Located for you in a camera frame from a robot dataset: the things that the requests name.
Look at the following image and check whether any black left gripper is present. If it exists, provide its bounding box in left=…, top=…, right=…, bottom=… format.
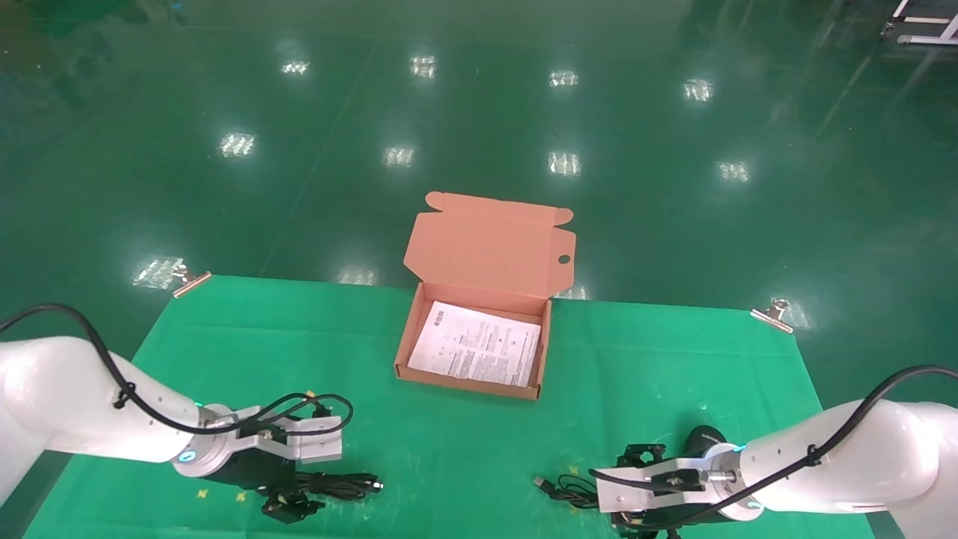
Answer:
left=216, top=448, right=326, bottom=523

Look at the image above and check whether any orange cardboard box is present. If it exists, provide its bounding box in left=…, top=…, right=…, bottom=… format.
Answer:
left=394, top=192, right=577, bottom=401

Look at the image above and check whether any metal frame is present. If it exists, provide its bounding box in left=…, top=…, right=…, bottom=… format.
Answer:
left=881, top=0, right=958, bottom=47

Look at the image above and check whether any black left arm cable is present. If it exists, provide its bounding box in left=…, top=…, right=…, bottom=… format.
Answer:
left=0, top=302, right=355, bottom=438

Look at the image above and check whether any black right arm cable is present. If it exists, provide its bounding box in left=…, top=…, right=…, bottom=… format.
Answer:
left=588, top=365, right=958, bottom=526

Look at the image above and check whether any black mouse cable bundle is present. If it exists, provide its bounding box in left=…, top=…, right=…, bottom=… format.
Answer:
left=532, top=473, right=600, bottom=512

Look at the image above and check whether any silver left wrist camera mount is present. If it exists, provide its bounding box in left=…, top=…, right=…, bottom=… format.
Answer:
left=204, top=406, right=345, bottom=464

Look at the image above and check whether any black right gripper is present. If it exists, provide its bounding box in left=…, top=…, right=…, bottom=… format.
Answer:
left=611, top=443, right=731, bottom=539

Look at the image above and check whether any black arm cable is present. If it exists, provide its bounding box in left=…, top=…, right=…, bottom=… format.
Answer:
left=0, top=302, right=355, bottom=438
left=588, top=365, right=958, bottom=526

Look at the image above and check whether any black data cable bundle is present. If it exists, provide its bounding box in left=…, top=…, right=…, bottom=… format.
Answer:
left=258, top=469, right=385, bottom=502

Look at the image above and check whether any metal binder clip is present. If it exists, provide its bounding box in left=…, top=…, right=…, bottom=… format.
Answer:
left=171, top=264, right=212, bottom=299
left=750, top=299, right=794, bottom=334

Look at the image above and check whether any black computer mouse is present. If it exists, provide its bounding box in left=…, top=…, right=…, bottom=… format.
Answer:
left=683, top=424, right=728, bottom=460

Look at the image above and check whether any white printed paper sheet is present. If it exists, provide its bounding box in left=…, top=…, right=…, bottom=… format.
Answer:
left=406, top=301, right=542, bottom=388

